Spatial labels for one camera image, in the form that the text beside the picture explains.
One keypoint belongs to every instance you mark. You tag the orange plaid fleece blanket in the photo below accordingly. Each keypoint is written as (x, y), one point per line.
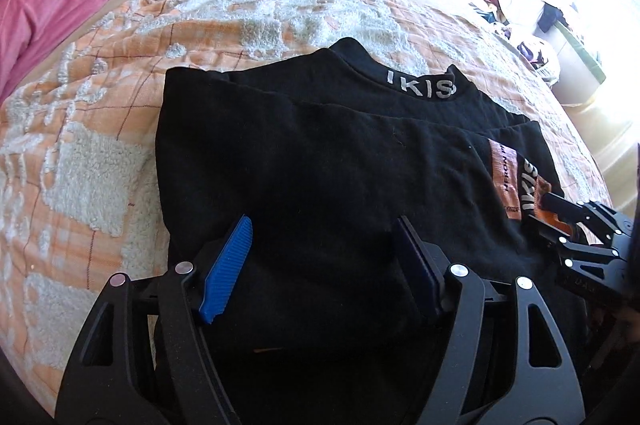
(79, 196)

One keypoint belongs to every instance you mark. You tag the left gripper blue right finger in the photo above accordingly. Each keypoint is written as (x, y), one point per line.
(502, 358)

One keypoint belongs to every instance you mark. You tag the black turtleneck sweater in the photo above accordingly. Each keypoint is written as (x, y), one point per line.
(324, 152)

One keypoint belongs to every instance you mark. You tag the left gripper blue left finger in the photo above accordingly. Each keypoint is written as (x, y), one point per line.
(141, 356)

